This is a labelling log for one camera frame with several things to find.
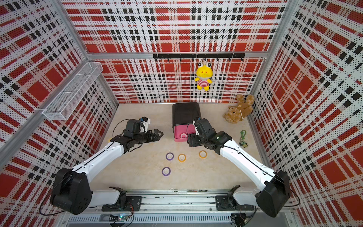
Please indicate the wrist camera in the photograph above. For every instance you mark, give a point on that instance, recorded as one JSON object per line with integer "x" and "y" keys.
{"x": 196, "y": 125}
{"x": 144, "y": 122}

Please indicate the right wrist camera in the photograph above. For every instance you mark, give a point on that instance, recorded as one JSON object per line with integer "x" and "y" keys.
{"x": 196, "y": 125}

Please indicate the purple tape roll upper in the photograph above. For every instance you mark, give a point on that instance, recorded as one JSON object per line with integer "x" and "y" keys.
{"x": 169, "y": 156}

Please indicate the black pink drawer cabinet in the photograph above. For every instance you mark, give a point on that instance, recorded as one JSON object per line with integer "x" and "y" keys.
{"x": 182, "y": 118}

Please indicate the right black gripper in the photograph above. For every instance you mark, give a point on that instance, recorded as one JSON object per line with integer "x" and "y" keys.
{"x": 192, "y": 140}

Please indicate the orange tape roll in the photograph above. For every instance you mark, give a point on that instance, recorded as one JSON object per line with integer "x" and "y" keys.
{"x": 203, "y": 154}
{"x": 182, "y": 158}

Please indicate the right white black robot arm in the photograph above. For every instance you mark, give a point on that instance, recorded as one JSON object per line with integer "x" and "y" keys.
{"x": 274, "y": 186}

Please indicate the purple tape roll lower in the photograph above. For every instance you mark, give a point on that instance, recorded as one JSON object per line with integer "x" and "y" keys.
{"x": 166, "y": 171}

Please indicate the black hook rail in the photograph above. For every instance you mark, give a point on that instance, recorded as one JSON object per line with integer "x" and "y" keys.
{"x": 199, "y": 56}

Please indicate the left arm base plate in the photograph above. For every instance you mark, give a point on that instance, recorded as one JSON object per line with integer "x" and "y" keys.
{"x": 127, "y": 203}

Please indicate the white wire mesh shelf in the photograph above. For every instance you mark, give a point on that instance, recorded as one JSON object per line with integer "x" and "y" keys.
{"x": 64, "y": 104}

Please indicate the brown teddy bear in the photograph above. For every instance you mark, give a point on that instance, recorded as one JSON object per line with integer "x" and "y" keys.
{"x": 241, "y": 110}

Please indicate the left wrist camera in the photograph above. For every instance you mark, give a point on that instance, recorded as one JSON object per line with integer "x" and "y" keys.
{"x": 144, "y": 122}

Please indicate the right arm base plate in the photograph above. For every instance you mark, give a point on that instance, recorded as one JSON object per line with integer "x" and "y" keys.
{"x": 229, "y": 203}

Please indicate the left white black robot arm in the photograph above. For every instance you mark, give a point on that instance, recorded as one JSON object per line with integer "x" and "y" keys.
{"x": 71, "y": 191}

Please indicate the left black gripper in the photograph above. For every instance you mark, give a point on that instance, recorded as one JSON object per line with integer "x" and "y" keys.
{"x": 156, "y": 138}

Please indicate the purple tape roll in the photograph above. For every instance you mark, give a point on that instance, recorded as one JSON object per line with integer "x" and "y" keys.
{"x": 166, "y": 171}
{"x": 169, "y": 156}

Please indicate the yellow frog plush toy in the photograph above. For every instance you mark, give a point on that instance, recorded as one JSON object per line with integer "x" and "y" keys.
{"x": 204, "y": 74}

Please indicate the aluminium front rail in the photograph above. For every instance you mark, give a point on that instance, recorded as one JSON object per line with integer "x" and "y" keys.
{"x": 196, "y": 207}

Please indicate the green keychain toy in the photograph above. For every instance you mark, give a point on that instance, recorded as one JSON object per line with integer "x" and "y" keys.
{"x": 242, "y": 141}

